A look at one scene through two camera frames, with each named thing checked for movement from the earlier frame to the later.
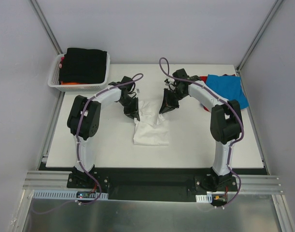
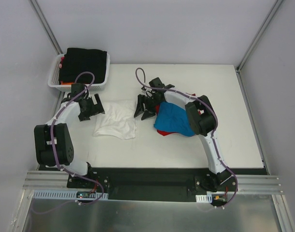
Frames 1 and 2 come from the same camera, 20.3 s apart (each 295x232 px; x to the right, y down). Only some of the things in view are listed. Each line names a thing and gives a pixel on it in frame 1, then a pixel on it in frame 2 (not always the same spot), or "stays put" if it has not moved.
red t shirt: x=203 y=78 → x=157 y=108
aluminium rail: x=262 y=183 stays put
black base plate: x=146 y=183 stays put
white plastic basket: x=54 y=79 stays put
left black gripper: x=130 y=106 → x=91 y=108
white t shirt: x=151 y=129 → x=119 y=120
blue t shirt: x=229 y=87 → x=171 y=118
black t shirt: x=85 y=65 stays put
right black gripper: x=171 y=97 → x=147 y=105
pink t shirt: x=60 y=64 stays put
